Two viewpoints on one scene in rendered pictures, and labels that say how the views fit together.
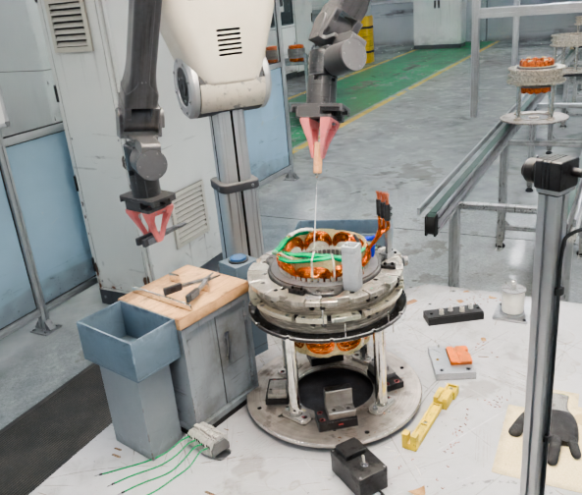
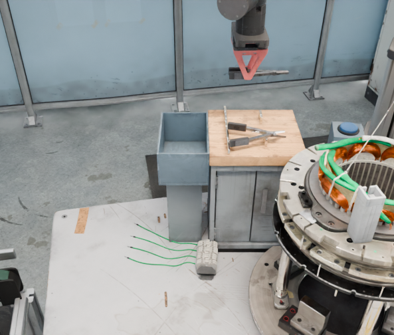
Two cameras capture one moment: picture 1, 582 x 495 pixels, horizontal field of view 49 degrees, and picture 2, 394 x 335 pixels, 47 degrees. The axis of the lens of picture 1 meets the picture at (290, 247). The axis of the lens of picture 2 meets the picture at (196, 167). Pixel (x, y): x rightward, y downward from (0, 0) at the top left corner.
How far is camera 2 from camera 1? 0.67 m
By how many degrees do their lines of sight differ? 45
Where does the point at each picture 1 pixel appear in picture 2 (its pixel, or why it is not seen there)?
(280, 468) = (222, 324)
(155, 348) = (182, 167)
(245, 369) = not seen: hidden behind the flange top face
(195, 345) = (227, 183)
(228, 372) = (258, 220)
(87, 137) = not seen: outside the picture
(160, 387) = (188, 197)
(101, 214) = not seen: outside the picture
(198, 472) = (179, 274)
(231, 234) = (379, 100)
